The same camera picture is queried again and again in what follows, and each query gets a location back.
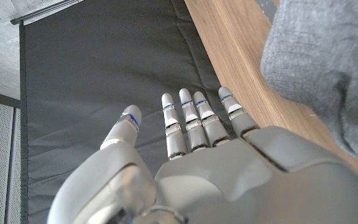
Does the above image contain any black backdrop curtain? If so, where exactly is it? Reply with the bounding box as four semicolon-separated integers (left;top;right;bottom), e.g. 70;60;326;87
19;0;236;224

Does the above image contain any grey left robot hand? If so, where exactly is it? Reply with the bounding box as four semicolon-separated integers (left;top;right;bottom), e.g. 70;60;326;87
47;86;358;224

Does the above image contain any grey folded cloth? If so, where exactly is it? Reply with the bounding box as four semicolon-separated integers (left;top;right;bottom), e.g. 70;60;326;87
259;0;358;174

